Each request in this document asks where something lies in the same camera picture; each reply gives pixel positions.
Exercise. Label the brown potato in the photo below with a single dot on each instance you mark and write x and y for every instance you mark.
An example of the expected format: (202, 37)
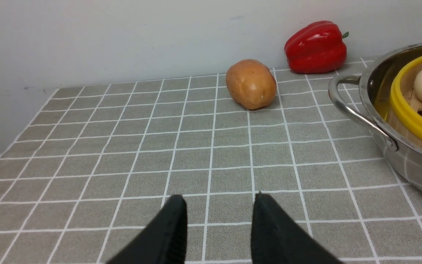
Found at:
(251, 84)

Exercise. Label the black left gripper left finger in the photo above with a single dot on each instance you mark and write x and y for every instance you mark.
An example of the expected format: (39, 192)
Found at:
(162, 241)

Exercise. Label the stainless steel pot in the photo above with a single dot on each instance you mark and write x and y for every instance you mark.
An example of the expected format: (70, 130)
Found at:
(365, 100)

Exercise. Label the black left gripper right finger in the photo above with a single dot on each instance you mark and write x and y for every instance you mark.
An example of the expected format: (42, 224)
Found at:
(277, 239)

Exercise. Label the yellow bamboo steamer basket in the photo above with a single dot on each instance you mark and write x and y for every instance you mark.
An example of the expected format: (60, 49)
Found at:
(405, 113)

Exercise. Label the grey checked tablecloth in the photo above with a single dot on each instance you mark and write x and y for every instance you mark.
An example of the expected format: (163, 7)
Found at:
(98, 162)

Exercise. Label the red bell pepper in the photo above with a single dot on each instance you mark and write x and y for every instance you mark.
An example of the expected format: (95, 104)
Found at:
(317, 48)

